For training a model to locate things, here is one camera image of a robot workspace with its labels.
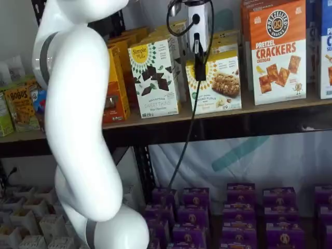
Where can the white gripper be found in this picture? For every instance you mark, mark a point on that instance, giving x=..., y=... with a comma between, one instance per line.
x=201, y=28

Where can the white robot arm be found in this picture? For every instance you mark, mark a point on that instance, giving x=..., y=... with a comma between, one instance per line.
x=77, y=116

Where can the white yellow-label bars box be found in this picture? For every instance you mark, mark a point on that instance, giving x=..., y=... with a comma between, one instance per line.
x=225, y=41
x=220, y=83

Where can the white Simple Mills box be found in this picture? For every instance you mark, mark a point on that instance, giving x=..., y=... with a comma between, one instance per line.
x=176, y=49

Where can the white Sweet Thins box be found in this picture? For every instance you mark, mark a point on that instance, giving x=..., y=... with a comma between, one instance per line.
x=155, y=80

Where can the orange pretzel crackers box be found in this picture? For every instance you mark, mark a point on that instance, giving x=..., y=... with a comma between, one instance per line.
x=277, y=57

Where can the wooden shelf board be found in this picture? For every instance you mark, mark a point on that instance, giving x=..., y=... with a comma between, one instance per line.
x=259, y=106

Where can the orange box with window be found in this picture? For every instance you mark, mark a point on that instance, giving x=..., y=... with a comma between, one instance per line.
x=116, y=88

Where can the dark snack box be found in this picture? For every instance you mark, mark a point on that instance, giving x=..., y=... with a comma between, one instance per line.
x=312, y=52

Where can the blue and white box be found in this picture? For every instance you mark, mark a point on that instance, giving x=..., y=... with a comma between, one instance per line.
x=326, y=57

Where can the purple Annie's box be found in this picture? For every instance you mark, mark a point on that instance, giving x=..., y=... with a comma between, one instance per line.
x=324, y=195
x=241, y=193
x=185, y=246
x=329, y=237
x=326, y=215
x=279, y=197
x=193, y=215
x=158, y=233
x=281, y=214
x=195, y=197
x=285, y=237
x=189, y=234
x=238, y=237
x=238, y=211
x=157, y=214
x=163, y=197

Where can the yellow Bobo's box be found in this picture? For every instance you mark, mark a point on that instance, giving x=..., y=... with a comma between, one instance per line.
x=22, y=109

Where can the green snack box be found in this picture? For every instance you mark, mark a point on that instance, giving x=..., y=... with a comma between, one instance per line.
x=5, y=116

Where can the blue and red package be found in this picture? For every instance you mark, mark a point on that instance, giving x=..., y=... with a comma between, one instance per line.
x=39, y=103

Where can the white pouch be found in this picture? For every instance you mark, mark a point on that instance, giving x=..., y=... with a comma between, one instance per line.
x=15, y=70

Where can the small white carton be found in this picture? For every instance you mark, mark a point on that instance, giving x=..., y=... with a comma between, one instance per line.
x=11, y=203
x=24, y=193
x=61, y=243
x=33, y=242
x=53, y=227

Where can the black metal shelf post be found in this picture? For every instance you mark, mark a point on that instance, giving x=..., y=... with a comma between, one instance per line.
x=37, y=10

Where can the black wall plug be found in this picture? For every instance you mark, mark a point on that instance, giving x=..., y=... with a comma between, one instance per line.
x=14, y=171

